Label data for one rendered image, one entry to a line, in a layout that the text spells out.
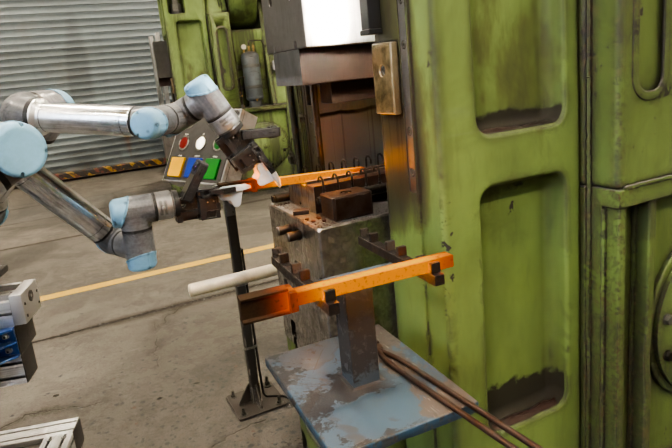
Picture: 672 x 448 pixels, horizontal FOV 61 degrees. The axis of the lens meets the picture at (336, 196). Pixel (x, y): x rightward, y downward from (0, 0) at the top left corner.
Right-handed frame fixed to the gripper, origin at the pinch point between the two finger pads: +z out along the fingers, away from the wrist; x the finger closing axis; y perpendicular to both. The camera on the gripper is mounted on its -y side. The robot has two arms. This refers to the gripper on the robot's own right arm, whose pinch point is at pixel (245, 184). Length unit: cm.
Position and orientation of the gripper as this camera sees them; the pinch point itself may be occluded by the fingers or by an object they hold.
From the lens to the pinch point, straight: 159.5
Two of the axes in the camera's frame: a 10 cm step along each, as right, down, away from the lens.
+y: 0.8, 9.8, 2.1
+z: 8.9, -1.6, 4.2
